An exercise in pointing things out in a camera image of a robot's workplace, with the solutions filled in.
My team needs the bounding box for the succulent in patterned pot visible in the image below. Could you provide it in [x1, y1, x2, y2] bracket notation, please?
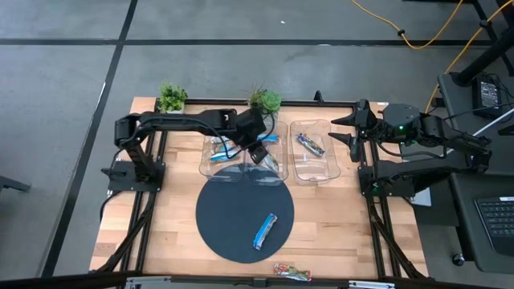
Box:
[247, 85, 283, 132]

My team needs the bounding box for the clear plastic bin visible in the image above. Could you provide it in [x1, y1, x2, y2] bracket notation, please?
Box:
[243, 120, 289, 187]
[289, 119, 341, 186]
[198, 115, 248, 184]

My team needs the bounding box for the black power adapter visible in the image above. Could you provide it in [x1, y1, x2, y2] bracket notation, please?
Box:
[471, 75, 503, 120]

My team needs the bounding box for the black stand beam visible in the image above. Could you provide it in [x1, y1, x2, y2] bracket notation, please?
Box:
[449, 35, 514, 88]

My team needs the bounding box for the black furniture foot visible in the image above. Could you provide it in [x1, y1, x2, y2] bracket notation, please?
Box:
[0, 175, 32, 193]

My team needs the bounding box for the light blue granola bar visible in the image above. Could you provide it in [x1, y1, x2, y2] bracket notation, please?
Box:
[252, 212, 279, 251]

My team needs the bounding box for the yellow cable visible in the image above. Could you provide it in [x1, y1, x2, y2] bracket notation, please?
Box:
[349, 0, 465, 51]
[424, 0, 514, 116]

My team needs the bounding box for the blue white granola bar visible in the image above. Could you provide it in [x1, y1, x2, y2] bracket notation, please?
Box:
[209, 150, 239, 164]

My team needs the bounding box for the white sheet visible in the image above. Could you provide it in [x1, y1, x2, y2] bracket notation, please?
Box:
[412, 189, 433, 208]

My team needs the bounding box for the dark grey desk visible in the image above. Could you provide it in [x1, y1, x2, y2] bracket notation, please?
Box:
[437, 71, 514, 274]

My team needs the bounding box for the silver bracket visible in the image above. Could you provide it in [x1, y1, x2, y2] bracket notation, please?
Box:
[124, 275, 173, 288]
[348, 279, 397, 289]

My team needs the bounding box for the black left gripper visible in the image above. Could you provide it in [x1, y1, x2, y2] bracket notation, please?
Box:
[236, 108, 269, 164]

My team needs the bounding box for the black keyboard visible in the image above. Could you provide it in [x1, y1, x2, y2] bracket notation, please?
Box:
[474, 195, 514, 258]

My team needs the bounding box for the round dark mat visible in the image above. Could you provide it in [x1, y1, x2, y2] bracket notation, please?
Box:
[195, 162, 296, 265]

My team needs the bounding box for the white rod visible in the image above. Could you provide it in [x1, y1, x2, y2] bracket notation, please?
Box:
[473, 118, 514, 138]

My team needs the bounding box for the black aluminium table frame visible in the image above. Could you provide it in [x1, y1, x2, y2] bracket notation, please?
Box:
[90, 90, 429, 282]

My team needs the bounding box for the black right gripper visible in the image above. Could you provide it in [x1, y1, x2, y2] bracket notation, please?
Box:
[328, 100, 386, 163]

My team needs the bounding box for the black crossbeam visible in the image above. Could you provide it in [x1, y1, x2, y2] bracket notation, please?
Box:
[0, 271, 514, 289]

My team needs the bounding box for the small green plant white pot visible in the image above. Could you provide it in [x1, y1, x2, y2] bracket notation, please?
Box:
[157, 81, 189, 118]

